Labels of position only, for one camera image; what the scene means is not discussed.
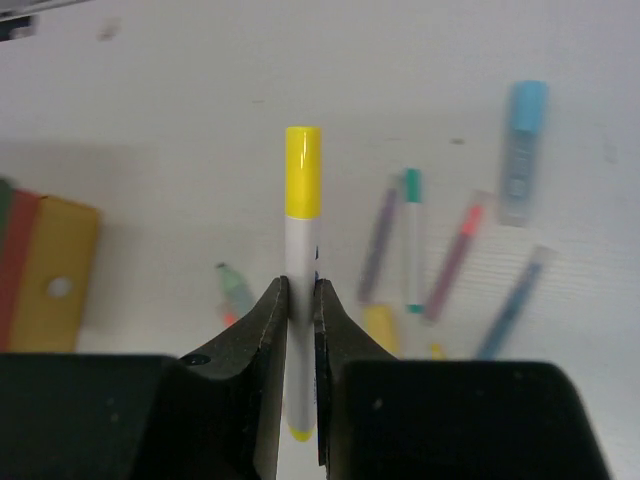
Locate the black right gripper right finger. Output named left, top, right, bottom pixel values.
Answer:
left=313, top=279, right=610, bottom=479

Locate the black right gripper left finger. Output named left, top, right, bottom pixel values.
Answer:
left=1, top=277, right=289, bottom=479

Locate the green cap white marker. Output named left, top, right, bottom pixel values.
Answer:
left=403, top=168, right=424, bottom=315

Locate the red drawer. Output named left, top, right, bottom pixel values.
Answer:
left=1, top=189, right=41, bottom=353

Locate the yellow cap white marker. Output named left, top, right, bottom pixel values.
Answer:
left=285, top=126, right=322, bottom=442

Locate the yellow highlighter cap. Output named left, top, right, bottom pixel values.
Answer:
left=362, top=304, right=400, bottom=356

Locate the yellow drawer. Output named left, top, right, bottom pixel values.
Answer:
left=8, top=196, right=101, bottom=352

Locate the purple clear pen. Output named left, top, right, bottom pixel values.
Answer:
left=357, top=174, right=401, bottom=304

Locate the blue clear pen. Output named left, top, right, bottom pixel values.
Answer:
left=474, top=246, right=555, bottom=361

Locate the pink clear pen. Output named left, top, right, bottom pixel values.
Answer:
left=424, top=190, right=494, bottom=323

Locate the blue cap highlighter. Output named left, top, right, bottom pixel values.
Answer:
left=498, top=80, right=549, bottom=227

